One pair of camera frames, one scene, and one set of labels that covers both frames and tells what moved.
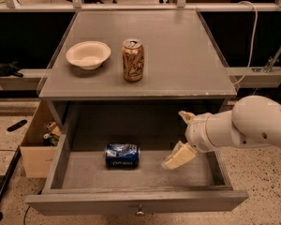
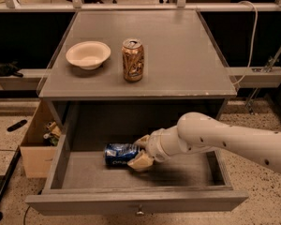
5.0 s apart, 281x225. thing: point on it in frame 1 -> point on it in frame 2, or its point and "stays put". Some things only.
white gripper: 198,132 -> 155,145
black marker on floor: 16,126 stays put
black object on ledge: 5,69 stays put
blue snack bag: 122,155 stays put
